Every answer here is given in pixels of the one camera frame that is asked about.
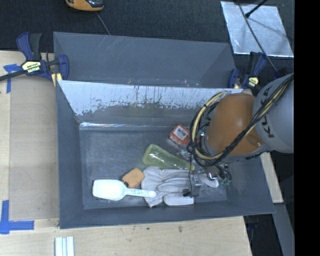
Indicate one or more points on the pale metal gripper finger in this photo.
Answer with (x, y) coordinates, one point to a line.
(197, 186)

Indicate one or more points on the white work glove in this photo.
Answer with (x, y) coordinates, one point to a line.
(160, 180)

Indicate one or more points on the yellow clear plastic bottle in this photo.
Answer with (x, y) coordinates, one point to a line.
(160, 157)

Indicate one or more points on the red packet with barcode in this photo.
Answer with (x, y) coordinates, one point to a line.
(179, 134)

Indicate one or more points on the orange sponge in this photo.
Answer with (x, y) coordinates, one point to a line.
(133, 177)

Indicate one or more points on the white plastic scoop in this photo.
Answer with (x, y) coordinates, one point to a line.
(110, 190)

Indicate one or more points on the grey metal bin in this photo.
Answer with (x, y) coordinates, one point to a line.
(112, 150)

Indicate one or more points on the pale wood board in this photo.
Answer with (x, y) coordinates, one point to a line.
(32, 140)

